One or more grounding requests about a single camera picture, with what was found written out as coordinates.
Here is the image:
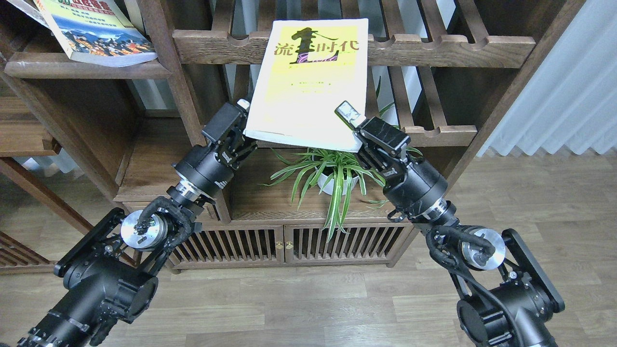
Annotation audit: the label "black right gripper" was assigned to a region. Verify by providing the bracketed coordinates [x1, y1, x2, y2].
[335, 101, 449, 223]

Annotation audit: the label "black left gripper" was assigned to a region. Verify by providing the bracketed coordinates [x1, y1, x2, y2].
[173, 99, 257, 198]

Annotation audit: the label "yellow cover book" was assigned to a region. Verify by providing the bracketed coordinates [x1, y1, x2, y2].
[245, 18, 369, 152]

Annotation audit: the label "blue landscape cover book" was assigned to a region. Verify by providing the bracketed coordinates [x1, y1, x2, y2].
[35, 0, 157, 67]

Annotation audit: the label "maroon book white characters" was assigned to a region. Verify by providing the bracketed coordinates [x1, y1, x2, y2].
[7, 0, 49, 28]

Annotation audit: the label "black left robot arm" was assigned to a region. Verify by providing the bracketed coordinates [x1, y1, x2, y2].
[18, 99, 256, 347]

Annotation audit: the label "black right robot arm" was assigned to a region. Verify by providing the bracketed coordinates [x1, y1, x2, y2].
[335, 101, 565, 347]

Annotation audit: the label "green spider plant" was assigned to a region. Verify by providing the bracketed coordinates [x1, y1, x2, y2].
[268, 147, 386, 241]

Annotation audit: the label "white plant pot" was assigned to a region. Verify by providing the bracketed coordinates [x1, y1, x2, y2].
[317, 173, 359, 196]

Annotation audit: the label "dark wooden bookshelf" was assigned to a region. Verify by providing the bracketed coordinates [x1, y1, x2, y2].
[1, 0, 584, 269]

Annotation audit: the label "white upright book spine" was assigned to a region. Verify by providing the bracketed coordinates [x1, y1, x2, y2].
[124, 0, 146, 34]

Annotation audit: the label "white pleated curtain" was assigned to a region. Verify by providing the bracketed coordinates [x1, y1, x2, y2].
[477, 0, 617, 157]

